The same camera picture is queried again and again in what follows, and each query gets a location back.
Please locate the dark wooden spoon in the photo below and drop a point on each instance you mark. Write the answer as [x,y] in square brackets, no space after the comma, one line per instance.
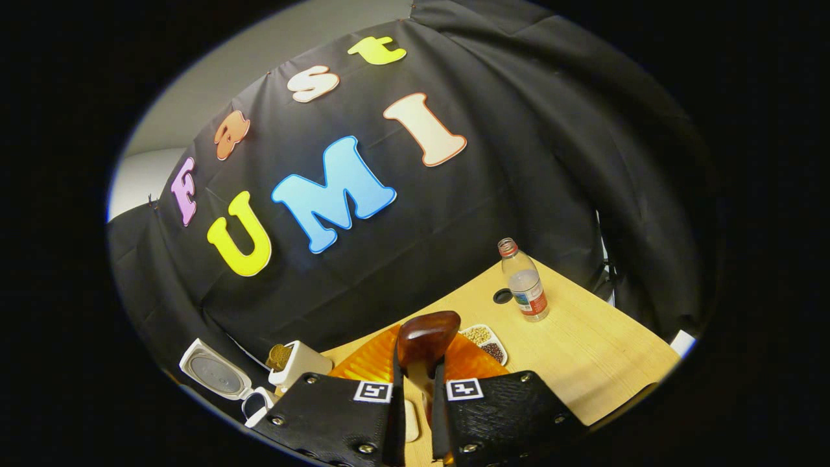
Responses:
[428,334]

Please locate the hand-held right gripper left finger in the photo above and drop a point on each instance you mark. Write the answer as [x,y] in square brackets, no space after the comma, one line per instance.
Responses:
[337,415]

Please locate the black backdrop cloth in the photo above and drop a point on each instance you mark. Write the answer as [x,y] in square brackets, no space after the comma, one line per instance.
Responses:
[454,214]

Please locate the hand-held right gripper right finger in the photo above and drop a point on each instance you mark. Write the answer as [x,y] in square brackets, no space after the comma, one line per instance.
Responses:
[506,415]

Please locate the white divided bean dish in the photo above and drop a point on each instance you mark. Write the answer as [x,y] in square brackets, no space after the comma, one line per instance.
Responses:
[489,344]

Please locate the clear plastic bottle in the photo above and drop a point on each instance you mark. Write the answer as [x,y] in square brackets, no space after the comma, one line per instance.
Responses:
[526,285]

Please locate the white chopstick holder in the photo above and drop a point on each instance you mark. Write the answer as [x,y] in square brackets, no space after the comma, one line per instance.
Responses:
[305,363]

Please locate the black table grommet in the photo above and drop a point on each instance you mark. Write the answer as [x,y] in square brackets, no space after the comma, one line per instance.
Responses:
[502,296]

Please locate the white rice cooker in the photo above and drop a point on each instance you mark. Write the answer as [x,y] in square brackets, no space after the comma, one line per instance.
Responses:
[214,373]

